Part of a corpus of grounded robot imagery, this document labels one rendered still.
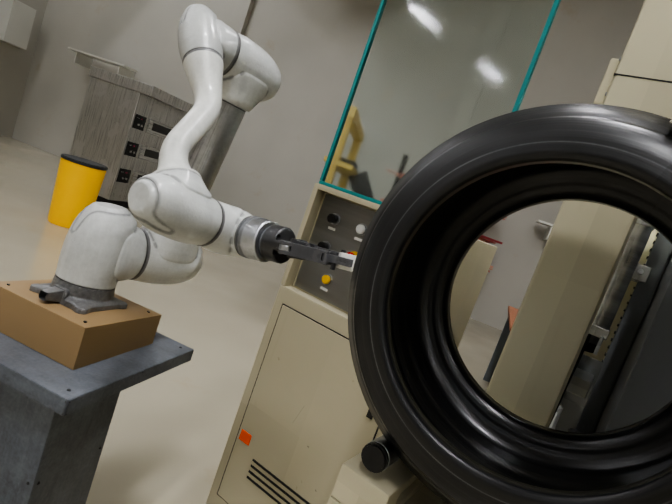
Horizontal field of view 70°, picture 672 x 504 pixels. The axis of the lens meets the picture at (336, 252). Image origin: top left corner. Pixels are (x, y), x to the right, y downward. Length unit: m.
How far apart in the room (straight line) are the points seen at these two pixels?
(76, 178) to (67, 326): 4.30
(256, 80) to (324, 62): 8.13
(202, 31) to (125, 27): 10.49
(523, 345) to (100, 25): 11.68
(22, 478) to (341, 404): 0.87
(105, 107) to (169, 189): 6.86
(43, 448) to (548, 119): 1.35
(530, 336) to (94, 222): 1.08
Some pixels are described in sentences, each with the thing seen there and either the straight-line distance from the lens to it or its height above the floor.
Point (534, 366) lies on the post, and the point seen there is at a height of 1.07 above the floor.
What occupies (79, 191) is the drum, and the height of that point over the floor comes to 0.40.
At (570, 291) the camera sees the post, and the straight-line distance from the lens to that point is 1.06.
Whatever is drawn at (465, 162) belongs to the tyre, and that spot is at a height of 1.36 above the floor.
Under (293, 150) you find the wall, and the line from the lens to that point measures 9.33.
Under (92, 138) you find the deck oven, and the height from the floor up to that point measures 0.83.
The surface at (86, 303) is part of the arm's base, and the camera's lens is 1.42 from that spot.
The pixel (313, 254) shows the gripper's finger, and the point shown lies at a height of 1.14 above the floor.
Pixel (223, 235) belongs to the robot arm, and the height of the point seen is 1.10.
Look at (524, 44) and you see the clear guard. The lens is 1.55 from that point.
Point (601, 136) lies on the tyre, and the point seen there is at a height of 1.43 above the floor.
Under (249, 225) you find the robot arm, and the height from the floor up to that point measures 1.14.
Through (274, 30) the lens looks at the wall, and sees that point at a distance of 10.11.
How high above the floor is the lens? 1.26
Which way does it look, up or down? 7 degrees down
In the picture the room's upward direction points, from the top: 19 degrees clockwise
